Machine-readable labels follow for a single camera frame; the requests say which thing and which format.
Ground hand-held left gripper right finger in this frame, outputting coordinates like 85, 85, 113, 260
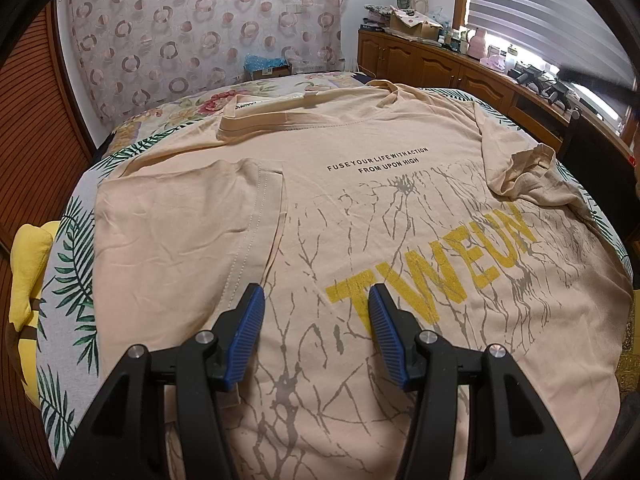
367, 282, 583, 480

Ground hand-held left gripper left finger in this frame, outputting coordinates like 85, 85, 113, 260
57, 284, 266, 480

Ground circle pattern curtain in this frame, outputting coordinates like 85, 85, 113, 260
67, 0, 353, 123

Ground leaf print bed sheet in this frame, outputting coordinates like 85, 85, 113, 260
37, 85, 636, 471

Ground pink bottle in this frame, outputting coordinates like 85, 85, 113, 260
467, 27, 488, 58

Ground yellow plush toy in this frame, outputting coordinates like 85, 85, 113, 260
7, 220, 53, 406

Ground open cardboard box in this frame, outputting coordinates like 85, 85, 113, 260
389, 7, 443, 43

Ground wooden cabinet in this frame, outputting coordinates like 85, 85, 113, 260
357, 27, 640, 161

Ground window blinds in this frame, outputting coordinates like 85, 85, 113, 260
465, 0, 640, 91

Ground wooden headboard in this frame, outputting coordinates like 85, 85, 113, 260
0, 5, 121, 261

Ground black devices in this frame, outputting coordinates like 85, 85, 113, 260
510, 60, 571, 106

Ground beige printed t-shirt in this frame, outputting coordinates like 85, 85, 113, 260
92, 81, 636, 480

